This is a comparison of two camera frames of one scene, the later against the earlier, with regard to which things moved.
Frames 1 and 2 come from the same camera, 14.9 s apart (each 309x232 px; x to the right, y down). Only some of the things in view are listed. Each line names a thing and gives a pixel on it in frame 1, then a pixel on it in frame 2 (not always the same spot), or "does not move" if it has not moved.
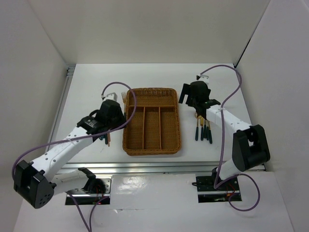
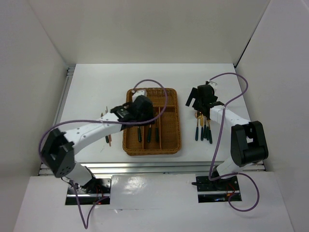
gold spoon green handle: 197,128 does not move
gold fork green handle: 124,96 → 139,134
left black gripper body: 118,120 → 147,116
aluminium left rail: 56,123 does not move
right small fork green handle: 210,133 does not move
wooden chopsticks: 108,138 does not move
